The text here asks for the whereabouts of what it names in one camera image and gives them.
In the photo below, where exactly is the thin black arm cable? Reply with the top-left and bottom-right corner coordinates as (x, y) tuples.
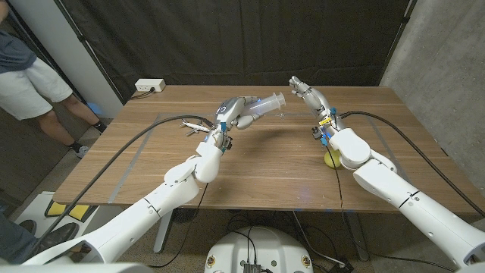
(324, 146), (457, 273)
(149, 183), (210, 269)

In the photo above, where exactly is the black round fan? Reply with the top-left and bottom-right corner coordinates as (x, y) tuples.
(172, 207), (200, 224)

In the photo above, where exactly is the white power strip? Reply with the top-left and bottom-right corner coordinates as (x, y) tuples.
(134, 78), (167, 93)

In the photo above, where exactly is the black power strip cable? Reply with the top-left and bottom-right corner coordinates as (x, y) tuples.
(130, 86), (156, 100)

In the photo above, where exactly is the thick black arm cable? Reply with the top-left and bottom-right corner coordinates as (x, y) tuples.
(339, 110), (485, 219)
(33, 115), (215, 249)

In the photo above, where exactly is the blue floor object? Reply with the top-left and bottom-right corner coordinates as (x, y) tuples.
(86, 101), (104, 117)

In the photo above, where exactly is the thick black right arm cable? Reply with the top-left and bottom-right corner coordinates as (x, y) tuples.
(339, 110), (485, 219)

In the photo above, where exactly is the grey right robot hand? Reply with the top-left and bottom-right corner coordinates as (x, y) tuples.
(289, 75), (346, 140)

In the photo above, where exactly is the black backdrop curtain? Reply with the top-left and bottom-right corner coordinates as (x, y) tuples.
(60, 0), (412, 103)

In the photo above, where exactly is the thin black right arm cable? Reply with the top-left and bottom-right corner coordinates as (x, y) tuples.
(324, 146), (457, 273)

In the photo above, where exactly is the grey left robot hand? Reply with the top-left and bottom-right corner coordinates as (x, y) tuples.
(210, 96), (263, 153)

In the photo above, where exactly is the white toy airplane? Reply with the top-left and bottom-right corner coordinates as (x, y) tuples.
(180, 118), (211, 137)

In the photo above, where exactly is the yellow ball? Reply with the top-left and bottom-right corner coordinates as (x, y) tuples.
(324, 151), (342, 169)

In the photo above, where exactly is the white floor cable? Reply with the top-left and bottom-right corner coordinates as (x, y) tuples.
(292, 210), (343, 265)

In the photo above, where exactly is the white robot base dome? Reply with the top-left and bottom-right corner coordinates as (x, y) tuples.
(204, 226), (314, 273)

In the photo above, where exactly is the black power adapter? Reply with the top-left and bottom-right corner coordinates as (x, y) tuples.
(327, 259), (355, 273)

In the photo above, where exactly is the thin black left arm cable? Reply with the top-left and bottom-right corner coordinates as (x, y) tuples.
(149, 183), (210, 269)

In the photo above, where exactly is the white and yellow floor board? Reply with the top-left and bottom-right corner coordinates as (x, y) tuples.
(14, 191), (114, 236)

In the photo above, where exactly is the clear plastic syringe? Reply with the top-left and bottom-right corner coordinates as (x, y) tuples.
(242, 92), (287, 117)

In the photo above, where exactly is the grey tape outline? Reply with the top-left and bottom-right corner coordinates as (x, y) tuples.
(108, 111), (418, 206)

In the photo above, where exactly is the grey table leg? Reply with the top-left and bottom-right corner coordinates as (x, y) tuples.
(346, 212), (371, 262)
(153, 207), (175, 254)

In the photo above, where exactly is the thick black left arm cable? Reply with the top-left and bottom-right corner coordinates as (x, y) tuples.
(33, 115), (215, 249)

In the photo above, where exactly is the person in blue jeans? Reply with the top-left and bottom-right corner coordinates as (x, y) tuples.
(0, 212), (80, 265)

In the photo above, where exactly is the person in white shorts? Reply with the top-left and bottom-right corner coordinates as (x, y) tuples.
(0, 0), (108, 159)

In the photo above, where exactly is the black backdrop stand pole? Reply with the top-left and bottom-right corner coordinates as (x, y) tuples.
(378, 0), (418, 83)
(55, 0), (125, 103)

